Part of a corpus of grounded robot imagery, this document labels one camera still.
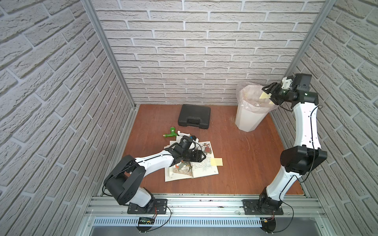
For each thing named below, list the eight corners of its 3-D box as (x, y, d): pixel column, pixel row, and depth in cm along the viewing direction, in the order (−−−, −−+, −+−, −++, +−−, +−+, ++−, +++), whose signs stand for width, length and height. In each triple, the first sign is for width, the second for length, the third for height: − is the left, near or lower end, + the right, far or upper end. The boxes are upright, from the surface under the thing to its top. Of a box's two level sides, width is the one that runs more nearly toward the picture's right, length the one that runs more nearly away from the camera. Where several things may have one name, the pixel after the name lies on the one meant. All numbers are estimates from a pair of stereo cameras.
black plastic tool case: (177, 125, 108) (177, 121, 103) (182, 107, 120) (182, 102, 115) (209, 129, 106) (209, 124, 101) (210, 111, 118) (211, 106, 113)
